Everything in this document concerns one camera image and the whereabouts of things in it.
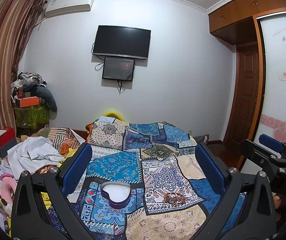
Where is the purple heart-shaped tin box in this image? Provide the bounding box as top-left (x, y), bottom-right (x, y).
top-left (101, 181), bottom-right (131, 209)

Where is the hand in orange sleeve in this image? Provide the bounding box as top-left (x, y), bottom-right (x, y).
top-left (273, 193), bottom-right (282, 209)

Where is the yellow cloth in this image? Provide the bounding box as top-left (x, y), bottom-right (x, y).
top-left (37, 148), bottom-right (77, 210)

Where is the white wardrobe with hearts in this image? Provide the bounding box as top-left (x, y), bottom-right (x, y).
top-left (256, 12), bottom-right (286, 142)

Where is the brown wooden door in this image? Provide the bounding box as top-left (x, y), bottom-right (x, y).
top-left (224, 43), bottom-right (259, 148)

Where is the pink plush item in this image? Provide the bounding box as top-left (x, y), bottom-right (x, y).
top-left (0, 173), bottom-right (17, 206)

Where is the white crumpled cloth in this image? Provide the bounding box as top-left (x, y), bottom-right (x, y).
top-left (8, 137), bottom-right (64, 180)

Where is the red and white box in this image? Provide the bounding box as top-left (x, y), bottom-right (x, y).
top-left (0, 127), bottom-right (17, 158)

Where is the striped orange brown blanket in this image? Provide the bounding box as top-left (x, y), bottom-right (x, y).
top-left (32, 127), bottom-right (85, 156)

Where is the green patterned fabric bin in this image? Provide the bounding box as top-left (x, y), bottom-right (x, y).
top-left (14, 105), bottom-right (49, 129)

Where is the orange shoe box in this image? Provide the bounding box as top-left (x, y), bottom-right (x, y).
top-left (15, 96), bottom-right (39, 108)

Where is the blue patchwork patterned bedspread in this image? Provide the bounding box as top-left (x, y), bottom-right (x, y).
top-left (45, 115), bottom-right (246, 240)

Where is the brown wooden overhead cabinet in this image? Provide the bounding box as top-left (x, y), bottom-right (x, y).
top-left (209, 0), bottom-right (286, 46)

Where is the pile of clothes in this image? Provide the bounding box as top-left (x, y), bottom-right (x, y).
top-left (10, 72), bottom-right (58, 113)

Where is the white air conditioner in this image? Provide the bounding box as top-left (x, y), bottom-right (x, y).
top-left (45, 0), bottom-right (94, 17)

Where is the black wall television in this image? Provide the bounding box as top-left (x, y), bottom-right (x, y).
top-left (93, 25), bottom-right (151, 60)

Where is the small black wall monitor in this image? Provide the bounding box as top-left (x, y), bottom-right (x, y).
top-left (102, 57), bottom-right (135, 82)

